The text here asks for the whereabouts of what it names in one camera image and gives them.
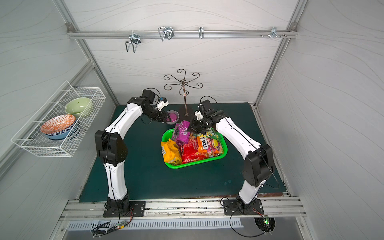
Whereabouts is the aluminium front frame rail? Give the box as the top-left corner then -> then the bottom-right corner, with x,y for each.
59,196 -> 307,222

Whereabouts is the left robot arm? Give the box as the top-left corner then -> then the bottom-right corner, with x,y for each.
95,89 -> 171,217

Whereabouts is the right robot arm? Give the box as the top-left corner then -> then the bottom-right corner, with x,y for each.
191,100 -> 276,211

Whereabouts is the light green ceramic bowl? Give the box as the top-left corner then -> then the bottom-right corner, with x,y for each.
65,97 -> 93,119

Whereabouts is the small pink bowl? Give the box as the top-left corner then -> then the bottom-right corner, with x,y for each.
167,110 -> 180,125

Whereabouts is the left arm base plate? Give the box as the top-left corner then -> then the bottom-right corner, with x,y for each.
103,199 -> 146,218

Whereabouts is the double prong metal hook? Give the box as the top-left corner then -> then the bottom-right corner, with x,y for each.
125,32 -> 141,53

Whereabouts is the blue bowl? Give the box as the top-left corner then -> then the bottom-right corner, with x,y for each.
45,126 -> 79,141

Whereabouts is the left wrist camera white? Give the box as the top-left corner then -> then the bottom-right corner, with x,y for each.
156,98 -> 169,111

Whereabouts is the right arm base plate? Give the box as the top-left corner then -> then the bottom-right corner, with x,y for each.
220,198 -> 264,216

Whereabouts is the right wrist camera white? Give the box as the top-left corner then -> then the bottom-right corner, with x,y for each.
195,111 -> 204,122

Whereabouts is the orange patterned bowl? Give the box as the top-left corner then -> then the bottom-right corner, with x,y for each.
40,114 -> 76,135

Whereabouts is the left base cable bundle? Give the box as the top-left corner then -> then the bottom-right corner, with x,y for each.
91,206 -> 134,238

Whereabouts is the yellow mango candy bag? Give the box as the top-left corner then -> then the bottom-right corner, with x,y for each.
161,139 -> 183,166

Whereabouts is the red candy bag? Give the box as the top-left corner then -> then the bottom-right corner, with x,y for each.
180,138 -> 207,164

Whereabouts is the horizontal aluminium rail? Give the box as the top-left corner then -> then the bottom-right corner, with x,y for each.
68,29 -> 299,40

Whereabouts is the looped metal hook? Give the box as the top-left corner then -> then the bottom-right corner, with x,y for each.
158,27 -> 175,42

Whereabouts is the right metal bracket hook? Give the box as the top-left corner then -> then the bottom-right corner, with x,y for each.
260,28 -> 287,39

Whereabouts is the purple snack bag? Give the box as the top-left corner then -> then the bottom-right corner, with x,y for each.
171,121 -> 190,146

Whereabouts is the green plastic basket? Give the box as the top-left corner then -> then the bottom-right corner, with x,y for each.
162,129 -> 228,169

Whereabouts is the orange snack packet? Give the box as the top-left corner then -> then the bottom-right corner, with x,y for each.
197,136 -> 223,158

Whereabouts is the white wire wall basket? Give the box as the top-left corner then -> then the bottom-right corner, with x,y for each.
11,82 -> 106,158

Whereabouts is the metal jewelry tree stand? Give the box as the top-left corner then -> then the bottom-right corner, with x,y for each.
163,69 -> 204,120

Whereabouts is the right base black cable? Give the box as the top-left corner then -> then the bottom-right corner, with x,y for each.
220,196 -> 275,239

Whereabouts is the green tea snack packet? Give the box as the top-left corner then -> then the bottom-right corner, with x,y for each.
205,128 -> 221,140

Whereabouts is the small metal hook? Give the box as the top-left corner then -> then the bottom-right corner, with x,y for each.
198,27 -> 204,39

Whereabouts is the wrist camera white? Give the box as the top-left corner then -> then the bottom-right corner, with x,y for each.
156,98 -> 169,111
195,111 -> 204,122

